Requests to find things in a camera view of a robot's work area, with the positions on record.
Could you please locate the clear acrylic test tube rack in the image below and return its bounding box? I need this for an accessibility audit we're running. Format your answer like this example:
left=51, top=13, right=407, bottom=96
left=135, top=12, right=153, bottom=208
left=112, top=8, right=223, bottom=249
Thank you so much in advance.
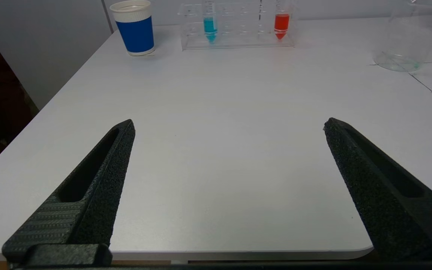
left=178, top=2, right=295, bottom=51

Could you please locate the blue and white paper cup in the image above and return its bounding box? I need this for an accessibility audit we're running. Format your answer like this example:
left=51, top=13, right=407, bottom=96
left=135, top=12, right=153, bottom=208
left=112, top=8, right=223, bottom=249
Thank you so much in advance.
left=109, top=0, right=156, bottom=57

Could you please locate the test tube with red liquid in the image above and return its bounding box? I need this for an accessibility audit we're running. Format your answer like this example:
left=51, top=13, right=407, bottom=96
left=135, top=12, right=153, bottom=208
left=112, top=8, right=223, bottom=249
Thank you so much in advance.
left=274, top=0, right=291, bottom=40

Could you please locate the test tube with blue liquid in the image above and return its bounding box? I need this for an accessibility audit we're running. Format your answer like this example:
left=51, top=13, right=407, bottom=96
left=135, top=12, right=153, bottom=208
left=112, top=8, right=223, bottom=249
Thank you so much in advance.
left=202, top=0, right=218, bottom=44

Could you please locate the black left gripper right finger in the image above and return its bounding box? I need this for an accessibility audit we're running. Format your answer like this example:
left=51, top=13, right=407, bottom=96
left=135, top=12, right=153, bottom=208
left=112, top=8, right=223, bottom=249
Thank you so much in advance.
left=324, top=118, right=432, bottom=263

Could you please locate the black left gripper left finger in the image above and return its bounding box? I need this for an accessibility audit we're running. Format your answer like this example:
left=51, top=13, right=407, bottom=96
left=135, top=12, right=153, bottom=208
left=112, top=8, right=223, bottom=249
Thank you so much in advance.
left=2, top=119, right=136, bottom=259

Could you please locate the clear glass beaker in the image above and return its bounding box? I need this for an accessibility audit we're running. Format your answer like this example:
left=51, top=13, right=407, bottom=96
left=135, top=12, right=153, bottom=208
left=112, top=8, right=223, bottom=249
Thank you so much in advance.
left=373, top=0, right=432, bottom=72

